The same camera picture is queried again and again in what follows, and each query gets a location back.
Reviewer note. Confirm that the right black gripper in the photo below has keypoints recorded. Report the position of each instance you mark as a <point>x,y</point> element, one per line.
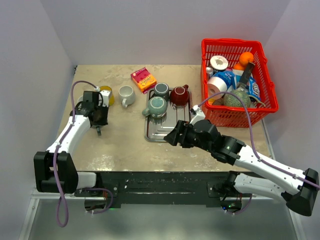
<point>183,127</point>

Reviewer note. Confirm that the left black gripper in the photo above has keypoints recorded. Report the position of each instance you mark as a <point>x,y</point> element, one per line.
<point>104,121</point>

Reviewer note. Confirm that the grey blue mug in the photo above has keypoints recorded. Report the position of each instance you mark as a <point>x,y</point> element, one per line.
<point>80,99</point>

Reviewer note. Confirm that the yellow mug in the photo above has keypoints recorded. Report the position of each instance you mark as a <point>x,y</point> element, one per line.
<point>108,88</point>

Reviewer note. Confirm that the teal green mug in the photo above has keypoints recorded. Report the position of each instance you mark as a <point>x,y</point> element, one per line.
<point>156,107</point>

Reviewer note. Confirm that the white speckled mug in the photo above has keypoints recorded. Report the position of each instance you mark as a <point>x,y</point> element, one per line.
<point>126,95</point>

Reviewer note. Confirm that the grey green mug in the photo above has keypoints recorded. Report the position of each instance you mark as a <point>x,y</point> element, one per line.
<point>98,130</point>

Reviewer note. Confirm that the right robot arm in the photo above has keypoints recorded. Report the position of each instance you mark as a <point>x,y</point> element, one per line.
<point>297,188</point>

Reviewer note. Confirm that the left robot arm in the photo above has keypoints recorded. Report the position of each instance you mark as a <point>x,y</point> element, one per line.
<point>55,165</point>

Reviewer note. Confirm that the dark red mug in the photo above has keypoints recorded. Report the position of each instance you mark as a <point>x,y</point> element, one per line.
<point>179,95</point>

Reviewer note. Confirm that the dark grey mug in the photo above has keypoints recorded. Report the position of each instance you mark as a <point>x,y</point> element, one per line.
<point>162,90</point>

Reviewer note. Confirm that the metal tray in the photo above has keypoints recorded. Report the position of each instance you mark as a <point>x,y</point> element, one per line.
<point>155,129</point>

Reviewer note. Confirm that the pink orange snack box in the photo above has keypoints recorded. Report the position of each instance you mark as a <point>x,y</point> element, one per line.
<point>143,79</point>

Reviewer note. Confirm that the pink white toilet roll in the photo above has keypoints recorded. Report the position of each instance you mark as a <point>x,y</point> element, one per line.
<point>215,86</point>

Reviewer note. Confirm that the green patterned ball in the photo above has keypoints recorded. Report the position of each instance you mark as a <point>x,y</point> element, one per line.
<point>232,99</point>

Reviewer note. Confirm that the silver can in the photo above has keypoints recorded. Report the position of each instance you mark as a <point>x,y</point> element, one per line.
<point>209,72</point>

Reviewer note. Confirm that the blue white packet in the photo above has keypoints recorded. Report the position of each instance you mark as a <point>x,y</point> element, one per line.
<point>228,77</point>

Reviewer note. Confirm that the white tape roll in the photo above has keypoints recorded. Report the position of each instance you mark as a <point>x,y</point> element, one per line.
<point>219,63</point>

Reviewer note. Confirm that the blue snack bag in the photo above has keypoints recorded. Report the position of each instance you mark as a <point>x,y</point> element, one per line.
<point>253,90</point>

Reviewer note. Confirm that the orange fruit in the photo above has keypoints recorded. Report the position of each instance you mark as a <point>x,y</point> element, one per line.
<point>245,58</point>
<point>239,66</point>

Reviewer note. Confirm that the red plastic basket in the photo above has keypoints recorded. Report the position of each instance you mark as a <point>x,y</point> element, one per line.
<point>231,49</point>

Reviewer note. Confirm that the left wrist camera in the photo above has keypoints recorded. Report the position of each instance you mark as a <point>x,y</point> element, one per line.
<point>104,96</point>

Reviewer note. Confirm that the black base frame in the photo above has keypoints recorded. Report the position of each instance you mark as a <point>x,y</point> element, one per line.
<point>117,188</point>

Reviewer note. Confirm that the brown handled tool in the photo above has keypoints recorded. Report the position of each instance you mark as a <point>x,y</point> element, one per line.
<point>245,77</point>

